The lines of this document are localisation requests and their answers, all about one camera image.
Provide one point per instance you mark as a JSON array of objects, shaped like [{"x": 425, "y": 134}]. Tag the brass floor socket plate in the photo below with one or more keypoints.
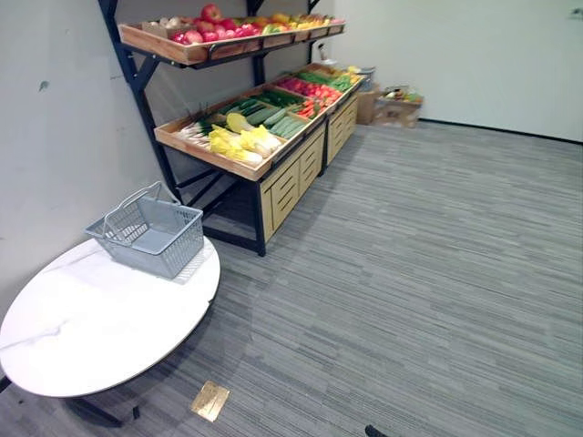
[{"x": 210, "y": 399}]

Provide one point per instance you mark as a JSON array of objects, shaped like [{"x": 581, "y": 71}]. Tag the light green cucumber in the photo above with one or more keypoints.
[
  {"x": 279, "y": 120},
  {"x": 291, "y": 127}
]

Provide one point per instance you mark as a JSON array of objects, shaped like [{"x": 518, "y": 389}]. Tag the white bottle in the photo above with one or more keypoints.
[{"x": 326, "y": 52}]

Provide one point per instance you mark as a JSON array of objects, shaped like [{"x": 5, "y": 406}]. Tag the grey plastic shopping basket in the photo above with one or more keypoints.
[{"x": 150, "y": 241}]

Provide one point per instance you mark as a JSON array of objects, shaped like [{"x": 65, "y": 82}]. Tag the dark green cucumber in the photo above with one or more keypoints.
[
  {"x": 278, "y": 97},
  {"x": 243, "y": 106},
  {"x": 257, "y": 114}
]

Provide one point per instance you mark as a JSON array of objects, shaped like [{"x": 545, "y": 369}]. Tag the black metal display rack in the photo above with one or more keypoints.
[{"x": 136, "y": 78}]

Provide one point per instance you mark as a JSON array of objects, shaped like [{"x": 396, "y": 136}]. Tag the open cardboard box with produce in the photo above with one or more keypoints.
[{"x": 398, "y": 111}]

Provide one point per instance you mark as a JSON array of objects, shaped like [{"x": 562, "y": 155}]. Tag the tall brown cardboard box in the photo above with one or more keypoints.
[{"x": 367, "y": 105}]

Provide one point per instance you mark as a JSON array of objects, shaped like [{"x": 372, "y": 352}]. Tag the pile of red tomatoes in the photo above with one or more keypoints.
[{"x": 329, "y": 93}]

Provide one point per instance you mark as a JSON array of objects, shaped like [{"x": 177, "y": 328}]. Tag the round white marble table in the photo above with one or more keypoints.
[{"x": 91, "y": 318}]

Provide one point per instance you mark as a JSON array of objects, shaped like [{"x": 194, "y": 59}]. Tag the pile of yellow peppers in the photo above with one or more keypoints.
[{"x": 354, "y": 71}]

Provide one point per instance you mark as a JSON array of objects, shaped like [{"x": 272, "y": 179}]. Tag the pile of orange carrots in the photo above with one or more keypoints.
[{"x": 309, "y": 109}]

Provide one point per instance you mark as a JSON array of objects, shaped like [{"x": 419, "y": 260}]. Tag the wooden vegetable tray with cabbages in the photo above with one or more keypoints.
[{"x": 205, "y": 153}]

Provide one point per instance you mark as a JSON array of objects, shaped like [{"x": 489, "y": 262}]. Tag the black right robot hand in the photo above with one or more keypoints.
[{"x": 374, "y": 432}]

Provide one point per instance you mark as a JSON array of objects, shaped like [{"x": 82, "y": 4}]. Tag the wide yellow slatted cabinet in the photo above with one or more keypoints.
[{"x": 284, "y": 191}]

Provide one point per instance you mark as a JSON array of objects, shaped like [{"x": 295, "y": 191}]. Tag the narrow yellow slatted cabinet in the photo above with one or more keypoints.
[{"x": 341, "y": 127}]

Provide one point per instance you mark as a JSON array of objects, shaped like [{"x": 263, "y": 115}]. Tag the long wooden fruit tray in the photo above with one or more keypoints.
[{"x": 191, "y": 53}]

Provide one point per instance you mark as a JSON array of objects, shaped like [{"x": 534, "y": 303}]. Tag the pile of beige potatoes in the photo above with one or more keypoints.
[{"x": 175, "y": 21}]

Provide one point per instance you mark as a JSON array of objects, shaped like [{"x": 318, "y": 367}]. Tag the bunch of green onions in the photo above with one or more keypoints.
[{"x": 197, "y": 129}]

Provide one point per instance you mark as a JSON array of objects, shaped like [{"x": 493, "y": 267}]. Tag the pile of orange fruits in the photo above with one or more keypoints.
[{"x": 281, "y": 18}]

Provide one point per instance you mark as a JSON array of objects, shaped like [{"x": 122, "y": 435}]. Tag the pile of green leafy vegetables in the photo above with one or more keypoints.
[{"x": 341, "y": 83}]

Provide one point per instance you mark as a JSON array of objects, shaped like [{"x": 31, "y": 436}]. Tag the grey plastic bin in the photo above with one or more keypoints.
[{"x": 368, "y": 78}]

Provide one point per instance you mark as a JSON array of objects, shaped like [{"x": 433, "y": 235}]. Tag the green yellow mango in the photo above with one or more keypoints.
[{"x": 273, "y": 29}]

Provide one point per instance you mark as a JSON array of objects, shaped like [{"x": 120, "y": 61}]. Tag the large red apple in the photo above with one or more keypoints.
[{"x": 212, "y": 13}]

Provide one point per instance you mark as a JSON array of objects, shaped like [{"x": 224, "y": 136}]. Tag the wooden vegetable tray with peppers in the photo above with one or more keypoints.
[{"x": 339, "y": 101}]

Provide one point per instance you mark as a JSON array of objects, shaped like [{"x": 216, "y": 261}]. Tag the small yellow napa cabbage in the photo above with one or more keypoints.
[{"x": 237, "y": 122}]

